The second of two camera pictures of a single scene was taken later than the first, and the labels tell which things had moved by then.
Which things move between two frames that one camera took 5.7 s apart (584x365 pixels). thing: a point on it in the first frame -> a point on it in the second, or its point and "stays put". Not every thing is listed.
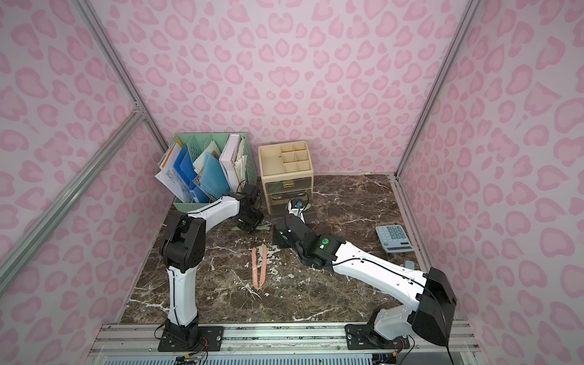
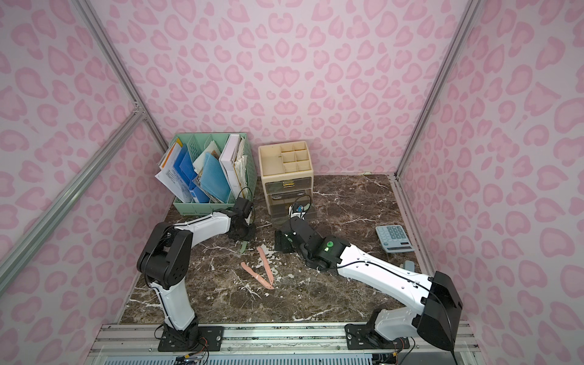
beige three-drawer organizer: [287, 175] stays put
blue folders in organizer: [214, 181] stays put
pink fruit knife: [255, 268] -> [261, 280]
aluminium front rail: [284, 340] stays put
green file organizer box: [207, 167] stays put
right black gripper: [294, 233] stays put
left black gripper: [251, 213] -> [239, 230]
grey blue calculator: [394, 239] stays put
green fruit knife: [264, 227] -> [243, 247]
